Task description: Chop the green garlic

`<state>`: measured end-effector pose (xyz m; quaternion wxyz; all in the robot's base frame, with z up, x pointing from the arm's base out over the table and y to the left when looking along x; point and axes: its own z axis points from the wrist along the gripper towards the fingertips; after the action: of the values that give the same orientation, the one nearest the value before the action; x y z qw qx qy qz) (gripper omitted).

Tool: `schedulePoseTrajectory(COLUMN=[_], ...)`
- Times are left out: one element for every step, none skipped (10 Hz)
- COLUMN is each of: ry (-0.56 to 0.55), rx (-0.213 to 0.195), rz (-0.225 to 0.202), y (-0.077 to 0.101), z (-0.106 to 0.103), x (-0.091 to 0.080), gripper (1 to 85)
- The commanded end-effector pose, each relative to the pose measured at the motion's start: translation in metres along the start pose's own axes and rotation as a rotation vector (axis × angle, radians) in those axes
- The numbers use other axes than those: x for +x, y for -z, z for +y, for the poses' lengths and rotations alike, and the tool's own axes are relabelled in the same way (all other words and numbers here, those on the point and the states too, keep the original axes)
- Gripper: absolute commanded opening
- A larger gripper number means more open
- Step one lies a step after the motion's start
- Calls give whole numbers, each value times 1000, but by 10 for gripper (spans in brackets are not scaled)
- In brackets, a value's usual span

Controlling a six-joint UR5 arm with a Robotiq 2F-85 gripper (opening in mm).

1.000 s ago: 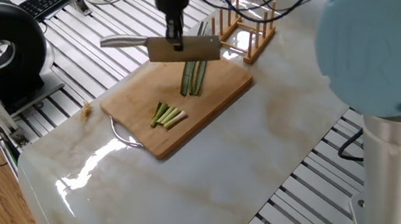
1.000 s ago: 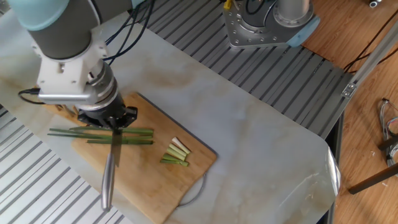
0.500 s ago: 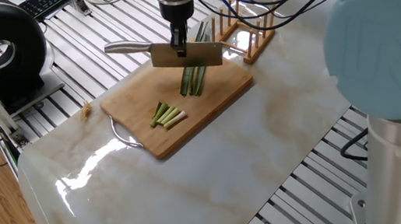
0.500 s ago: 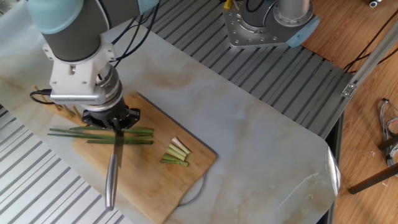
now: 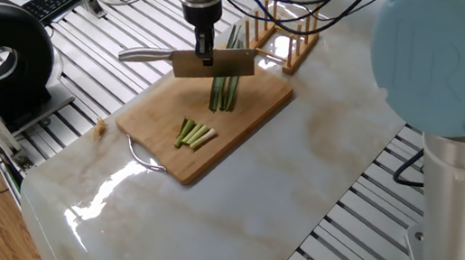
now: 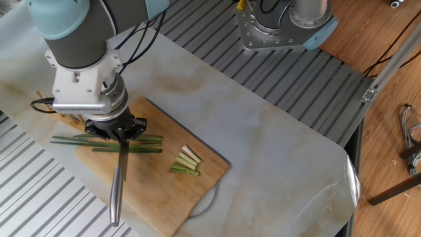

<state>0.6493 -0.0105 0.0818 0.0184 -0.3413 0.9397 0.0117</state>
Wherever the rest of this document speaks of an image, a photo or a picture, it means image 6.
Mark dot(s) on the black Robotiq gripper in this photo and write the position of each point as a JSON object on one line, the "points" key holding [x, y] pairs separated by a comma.
{"points": [[113, 124]]}

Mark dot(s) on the steel kitchen knife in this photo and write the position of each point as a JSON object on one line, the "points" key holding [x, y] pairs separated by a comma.
{"points": [[118, 184]]}

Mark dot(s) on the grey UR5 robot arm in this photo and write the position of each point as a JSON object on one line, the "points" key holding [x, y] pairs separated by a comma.
{"points": [[79, 33]]}

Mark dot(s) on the long green garlic leaf piece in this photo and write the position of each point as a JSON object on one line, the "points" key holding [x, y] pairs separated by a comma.
{"points": [[148, 150]]}

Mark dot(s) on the green garlic stalk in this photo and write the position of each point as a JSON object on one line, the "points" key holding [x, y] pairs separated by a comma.
{"points": [[66, 139]]}

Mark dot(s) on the short green garlic piece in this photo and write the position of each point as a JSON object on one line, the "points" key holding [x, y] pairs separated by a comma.
{"points": [[186, 165], [185, 171]]}

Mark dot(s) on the wooden slotted rack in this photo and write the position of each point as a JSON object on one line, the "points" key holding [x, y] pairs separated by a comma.
{"points": [[62, 117]]}

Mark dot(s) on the bamboo cutting board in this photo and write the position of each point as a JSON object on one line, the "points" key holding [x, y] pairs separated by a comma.
{"points": [[164, 191]]}

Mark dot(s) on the white marble pattern mat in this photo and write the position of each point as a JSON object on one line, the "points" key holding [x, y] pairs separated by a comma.
{"points": [[276, 158]]}

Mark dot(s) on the black bar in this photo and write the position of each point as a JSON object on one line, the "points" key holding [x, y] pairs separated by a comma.
{"points": [[395, 191]]}

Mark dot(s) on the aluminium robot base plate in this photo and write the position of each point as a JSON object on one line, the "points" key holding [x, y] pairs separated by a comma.
{"points": [[260, 33]]}

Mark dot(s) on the aluminium frame post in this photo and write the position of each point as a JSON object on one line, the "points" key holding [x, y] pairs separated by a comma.
{"points": [[395, 66]]}

